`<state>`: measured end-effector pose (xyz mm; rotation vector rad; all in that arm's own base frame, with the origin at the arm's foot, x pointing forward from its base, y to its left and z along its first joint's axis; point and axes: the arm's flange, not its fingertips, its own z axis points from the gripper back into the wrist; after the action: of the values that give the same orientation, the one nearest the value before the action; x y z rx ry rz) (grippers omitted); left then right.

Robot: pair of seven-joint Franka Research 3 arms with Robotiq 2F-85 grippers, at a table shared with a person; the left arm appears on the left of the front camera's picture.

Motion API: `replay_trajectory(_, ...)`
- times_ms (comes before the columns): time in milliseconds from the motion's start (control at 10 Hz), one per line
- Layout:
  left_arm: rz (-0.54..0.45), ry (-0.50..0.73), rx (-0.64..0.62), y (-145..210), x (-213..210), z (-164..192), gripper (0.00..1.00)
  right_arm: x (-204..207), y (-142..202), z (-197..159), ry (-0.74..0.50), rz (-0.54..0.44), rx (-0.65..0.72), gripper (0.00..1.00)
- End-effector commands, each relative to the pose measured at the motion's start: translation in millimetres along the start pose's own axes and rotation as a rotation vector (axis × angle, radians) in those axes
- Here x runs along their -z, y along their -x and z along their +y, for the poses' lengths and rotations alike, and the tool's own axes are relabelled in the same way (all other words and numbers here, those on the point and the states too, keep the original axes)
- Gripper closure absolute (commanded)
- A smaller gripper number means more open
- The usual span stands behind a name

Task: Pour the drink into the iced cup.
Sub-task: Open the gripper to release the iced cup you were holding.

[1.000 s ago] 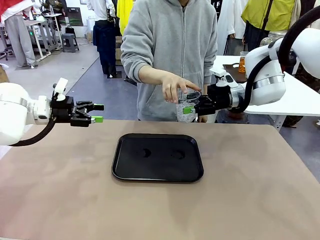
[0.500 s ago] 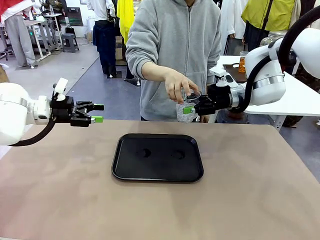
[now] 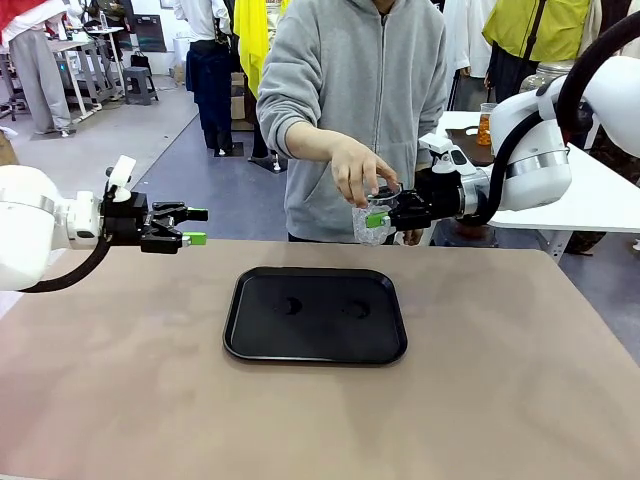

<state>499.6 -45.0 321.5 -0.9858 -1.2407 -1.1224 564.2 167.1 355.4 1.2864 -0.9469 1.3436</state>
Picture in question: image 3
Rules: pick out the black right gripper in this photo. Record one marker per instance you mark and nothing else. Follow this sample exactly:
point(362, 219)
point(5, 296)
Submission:
point(442, 197)

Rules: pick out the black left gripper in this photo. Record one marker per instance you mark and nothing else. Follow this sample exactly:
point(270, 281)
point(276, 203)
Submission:
point(125, 222)

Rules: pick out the short clear plastic cup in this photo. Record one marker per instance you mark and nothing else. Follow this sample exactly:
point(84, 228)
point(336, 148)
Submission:
point(370, 235)

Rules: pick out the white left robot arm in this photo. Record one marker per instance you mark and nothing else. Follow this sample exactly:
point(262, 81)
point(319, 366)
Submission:
point(25, 225)

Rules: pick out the person's right forearm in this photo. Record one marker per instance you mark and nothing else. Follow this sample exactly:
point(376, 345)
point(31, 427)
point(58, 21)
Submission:
point(312, 142)

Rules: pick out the glass drink dispenser jar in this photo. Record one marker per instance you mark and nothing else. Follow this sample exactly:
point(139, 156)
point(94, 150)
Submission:
point(542, 77)

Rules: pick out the person's left hand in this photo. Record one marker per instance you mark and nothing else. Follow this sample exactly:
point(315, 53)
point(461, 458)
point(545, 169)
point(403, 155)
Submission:
point(412, 237)

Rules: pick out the person's right hand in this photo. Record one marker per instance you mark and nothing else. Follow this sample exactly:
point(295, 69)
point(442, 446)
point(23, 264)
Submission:
point(355, 172)

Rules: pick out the brown cardboard box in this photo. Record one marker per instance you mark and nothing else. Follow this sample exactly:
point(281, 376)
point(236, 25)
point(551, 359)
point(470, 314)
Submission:
point(240, 112)

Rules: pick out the person in grey hoodie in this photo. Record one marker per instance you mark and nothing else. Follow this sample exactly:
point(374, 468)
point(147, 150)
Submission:
point(360, 75)

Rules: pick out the grey plastic stool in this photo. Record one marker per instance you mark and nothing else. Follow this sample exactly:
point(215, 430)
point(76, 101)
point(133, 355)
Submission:
point(141, 85)

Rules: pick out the black plastic serving tray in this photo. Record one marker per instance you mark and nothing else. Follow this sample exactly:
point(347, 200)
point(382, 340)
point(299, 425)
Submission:
point(315, 320)

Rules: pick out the mannequin with dark blue skirt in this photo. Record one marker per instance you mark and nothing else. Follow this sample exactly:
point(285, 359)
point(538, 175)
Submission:
point(210, 75)

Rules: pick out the black handbag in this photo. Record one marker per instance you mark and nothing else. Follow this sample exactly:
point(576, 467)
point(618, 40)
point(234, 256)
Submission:
point(140, 61)

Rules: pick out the white hanging garment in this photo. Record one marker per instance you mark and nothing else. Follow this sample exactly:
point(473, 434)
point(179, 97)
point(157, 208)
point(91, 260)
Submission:
point(470, 40)

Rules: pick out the white side table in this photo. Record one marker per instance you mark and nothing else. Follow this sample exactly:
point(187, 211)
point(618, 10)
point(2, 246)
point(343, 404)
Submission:
point(590, 200)

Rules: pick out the black monitor screen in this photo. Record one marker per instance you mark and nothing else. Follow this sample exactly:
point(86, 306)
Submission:
point(149, 32)

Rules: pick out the yellow hanging cloth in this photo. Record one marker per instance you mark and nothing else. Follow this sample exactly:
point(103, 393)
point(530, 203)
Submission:
point(250, 45)

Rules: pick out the person in grey trousers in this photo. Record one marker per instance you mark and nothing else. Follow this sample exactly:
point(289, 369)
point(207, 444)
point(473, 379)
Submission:
point(37, 75)

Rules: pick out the yellow-green jacket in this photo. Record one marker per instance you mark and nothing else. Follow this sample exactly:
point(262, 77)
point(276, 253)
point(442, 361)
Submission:
point(540, 27)

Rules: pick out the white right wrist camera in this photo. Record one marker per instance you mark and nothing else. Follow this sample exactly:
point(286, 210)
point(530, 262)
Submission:
point(442, 152)

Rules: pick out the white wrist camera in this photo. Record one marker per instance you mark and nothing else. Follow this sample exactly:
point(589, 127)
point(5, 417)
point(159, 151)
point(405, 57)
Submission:
point(442, 152)
point(120, 175)

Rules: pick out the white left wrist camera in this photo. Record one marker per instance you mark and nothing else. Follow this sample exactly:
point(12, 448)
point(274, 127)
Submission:
point(120, 175)

